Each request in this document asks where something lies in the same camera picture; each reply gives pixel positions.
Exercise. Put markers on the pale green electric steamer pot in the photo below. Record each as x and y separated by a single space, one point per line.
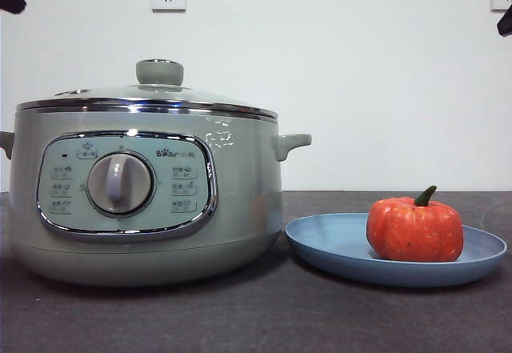
240 185

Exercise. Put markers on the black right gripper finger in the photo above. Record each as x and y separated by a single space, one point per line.
506 25

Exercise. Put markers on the blue round plate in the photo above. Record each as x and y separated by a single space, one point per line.
328 245

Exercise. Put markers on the orange toy pumpkin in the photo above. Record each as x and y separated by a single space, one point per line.
412 233

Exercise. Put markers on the glass lid with green knob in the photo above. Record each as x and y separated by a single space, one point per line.
159 73

